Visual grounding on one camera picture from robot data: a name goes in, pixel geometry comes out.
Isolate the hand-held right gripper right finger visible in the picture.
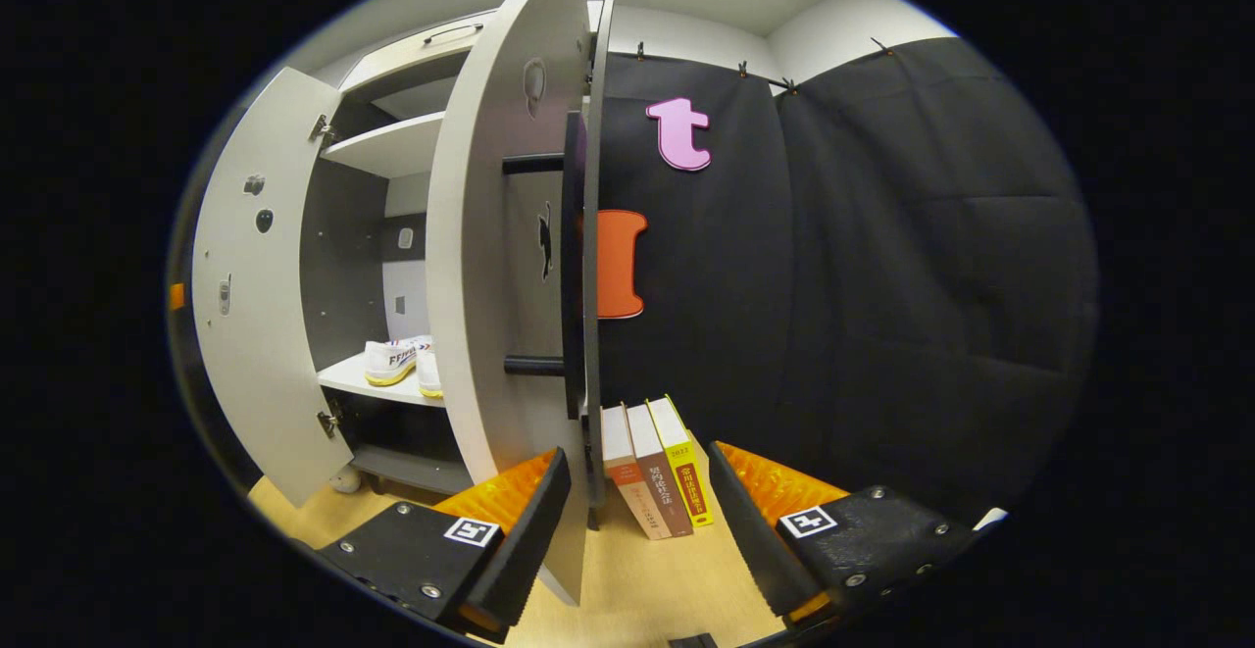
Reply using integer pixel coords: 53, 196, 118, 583
708, 439, 980, 629

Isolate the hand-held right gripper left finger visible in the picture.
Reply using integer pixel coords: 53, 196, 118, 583
319, 447, 572, 644

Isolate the white shoe cabinet door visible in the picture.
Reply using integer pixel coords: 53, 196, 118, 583
424, 0, 591, 608
191, 67, 355, 510

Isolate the white shoe cabinet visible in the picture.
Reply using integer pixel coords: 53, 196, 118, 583
299, 0, 615, 531

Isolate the white striped canvas shoe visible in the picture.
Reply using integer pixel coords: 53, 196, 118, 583
417, 338, 445, 400
362, 336, 432, 388

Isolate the white cabinet drawer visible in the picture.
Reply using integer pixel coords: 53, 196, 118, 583
337, 9, 503, 96

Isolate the yellow book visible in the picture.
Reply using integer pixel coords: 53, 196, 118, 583
646, 393, 717, 530

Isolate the brown book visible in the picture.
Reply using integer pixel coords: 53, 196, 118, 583
626, 402, 696, 539

